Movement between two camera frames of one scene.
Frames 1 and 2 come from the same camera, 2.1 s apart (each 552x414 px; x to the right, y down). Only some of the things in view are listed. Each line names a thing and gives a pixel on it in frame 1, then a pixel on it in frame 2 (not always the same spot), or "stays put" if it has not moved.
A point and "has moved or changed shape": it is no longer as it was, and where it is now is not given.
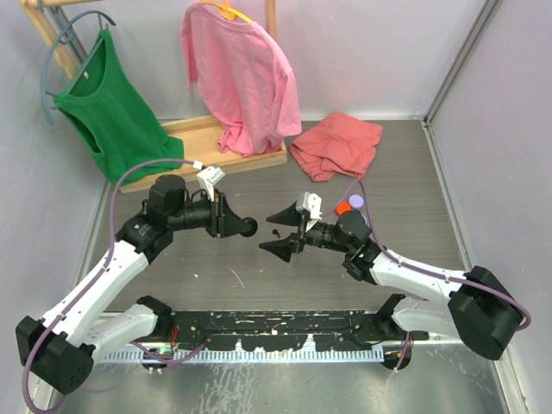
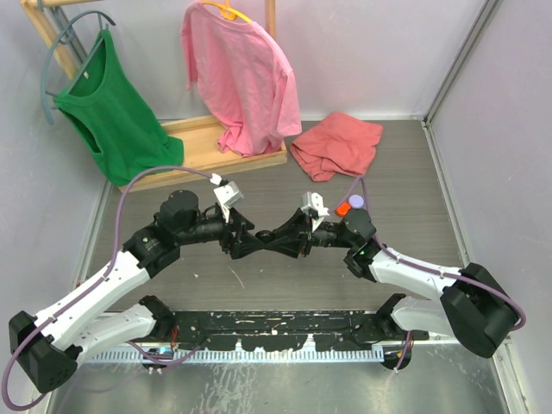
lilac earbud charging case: (356, 201) stays put
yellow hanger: (226, 10) stays put
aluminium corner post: (486, 15) stays put
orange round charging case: (343, 207) stays put
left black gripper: (224, 222) -> (242, 242)
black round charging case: (252, 228) has moved or changed shape
